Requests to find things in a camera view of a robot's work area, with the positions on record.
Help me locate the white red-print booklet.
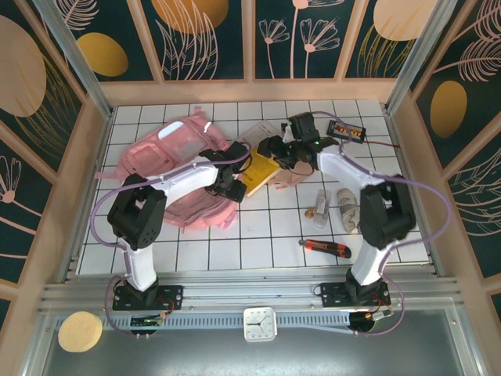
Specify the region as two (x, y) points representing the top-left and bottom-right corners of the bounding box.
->
(234, 120), (277, 148)

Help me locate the yellow book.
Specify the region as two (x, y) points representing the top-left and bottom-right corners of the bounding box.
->
(240, 146), (281, 197)

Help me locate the pink backpack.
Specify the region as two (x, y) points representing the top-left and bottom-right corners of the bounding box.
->
(96, 110), (240, 233)

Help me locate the red black utility knife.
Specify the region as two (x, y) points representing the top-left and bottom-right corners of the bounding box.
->
(299, 237), (352, 259)

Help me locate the white square clock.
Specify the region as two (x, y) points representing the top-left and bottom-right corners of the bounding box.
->
(242, 307), (278, 342)

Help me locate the round yellow sponge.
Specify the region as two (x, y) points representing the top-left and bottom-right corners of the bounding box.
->
(57, 311), (103, 353)

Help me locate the thin red wire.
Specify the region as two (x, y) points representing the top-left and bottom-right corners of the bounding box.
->
(365, 138), (401, 150)

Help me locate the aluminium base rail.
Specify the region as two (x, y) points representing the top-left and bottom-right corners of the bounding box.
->
(42, 277), (460, 311)

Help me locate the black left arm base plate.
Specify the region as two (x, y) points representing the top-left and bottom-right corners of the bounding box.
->
(112, 284), (184, 311)

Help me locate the grey slotted cable duct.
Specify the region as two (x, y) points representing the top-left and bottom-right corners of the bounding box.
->
(56, 312), (351, 331)

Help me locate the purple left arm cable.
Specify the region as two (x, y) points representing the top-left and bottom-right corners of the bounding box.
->
(89, 148), (252, 338)

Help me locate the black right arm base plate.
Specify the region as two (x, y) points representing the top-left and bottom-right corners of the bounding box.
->
(320, 280), (391, 307)

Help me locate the aluminium frame post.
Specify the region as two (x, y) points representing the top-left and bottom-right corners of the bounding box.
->
(33, 0), (115, 119)
(384, 0), (462, 114)

